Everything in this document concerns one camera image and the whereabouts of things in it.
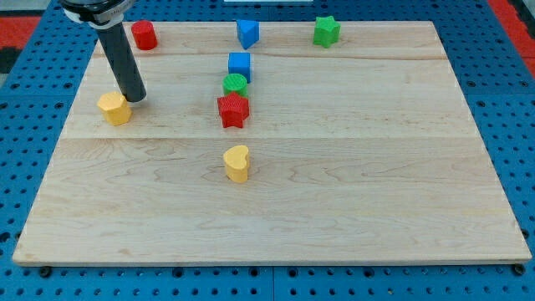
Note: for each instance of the green star block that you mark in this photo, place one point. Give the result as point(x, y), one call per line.
point(326, 31)

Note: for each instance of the yellow heart block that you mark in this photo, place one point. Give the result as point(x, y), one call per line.
point(237, 163)

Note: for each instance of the yellow hexagon block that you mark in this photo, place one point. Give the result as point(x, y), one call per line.
point(114, 108)

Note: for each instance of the green circle block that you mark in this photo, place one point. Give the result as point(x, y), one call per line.
point(235, 83)

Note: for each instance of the blue triangle block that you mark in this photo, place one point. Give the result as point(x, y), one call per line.
point(248, 32)

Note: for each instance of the red star block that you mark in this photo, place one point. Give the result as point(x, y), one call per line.
point(233, 110)

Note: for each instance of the red cylinder block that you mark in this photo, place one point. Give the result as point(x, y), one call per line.
point(144, 35)

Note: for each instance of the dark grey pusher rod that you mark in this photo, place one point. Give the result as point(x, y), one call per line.
point(122, 62)

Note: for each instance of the light wooden board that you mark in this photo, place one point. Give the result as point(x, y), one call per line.
point(364, 153)

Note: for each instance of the blue cube block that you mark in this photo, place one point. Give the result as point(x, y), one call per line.
point(240, 63)

